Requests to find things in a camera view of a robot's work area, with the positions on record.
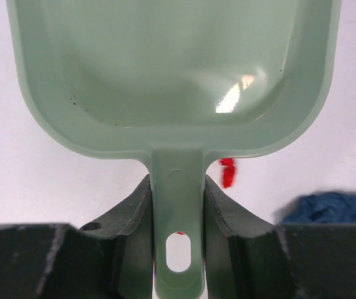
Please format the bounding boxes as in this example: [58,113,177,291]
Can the green plastic dustpan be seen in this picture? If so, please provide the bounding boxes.
[6,1,341,298]

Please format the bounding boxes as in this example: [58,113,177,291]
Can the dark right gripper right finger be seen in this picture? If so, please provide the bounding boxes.
[204,178,356,298]

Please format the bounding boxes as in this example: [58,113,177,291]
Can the small red paper scrap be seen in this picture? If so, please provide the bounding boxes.
[219,158,236,189]

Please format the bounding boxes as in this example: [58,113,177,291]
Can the blue paper scrap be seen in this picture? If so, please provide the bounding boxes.
[273,191,356,224]

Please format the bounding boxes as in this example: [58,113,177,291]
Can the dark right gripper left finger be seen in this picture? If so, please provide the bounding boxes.
[0,177,153,298]

